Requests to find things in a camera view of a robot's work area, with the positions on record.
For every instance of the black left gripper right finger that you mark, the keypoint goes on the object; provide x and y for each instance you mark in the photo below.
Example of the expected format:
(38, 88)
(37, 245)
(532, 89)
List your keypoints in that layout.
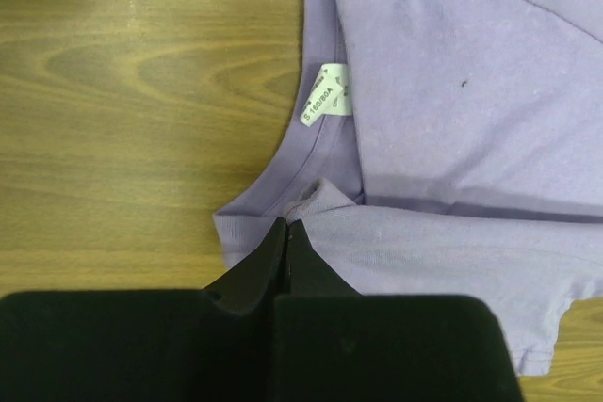
(332, 344)

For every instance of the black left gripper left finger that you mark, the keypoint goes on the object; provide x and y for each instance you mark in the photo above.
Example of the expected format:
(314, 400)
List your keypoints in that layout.
(209, 344)

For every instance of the purple t shirt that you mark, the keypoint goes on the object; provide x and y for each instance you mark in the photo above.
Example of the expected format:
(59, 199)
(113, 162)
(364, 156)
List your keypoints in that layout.
(446, 147)

